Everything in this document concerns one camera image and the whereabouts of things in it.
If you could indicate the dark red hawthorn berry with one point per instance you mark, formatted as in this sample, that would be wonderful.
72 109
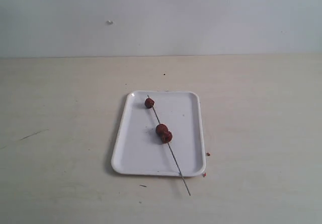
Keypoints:
149 103
161 129
166 137

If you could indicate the thin metal skewer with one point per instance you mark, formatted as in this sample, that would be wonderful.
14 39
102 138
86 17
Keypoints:
172 153

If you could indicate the white rectangular plastic tray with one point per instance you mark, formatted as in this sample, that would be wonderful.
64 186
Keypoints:
139 151

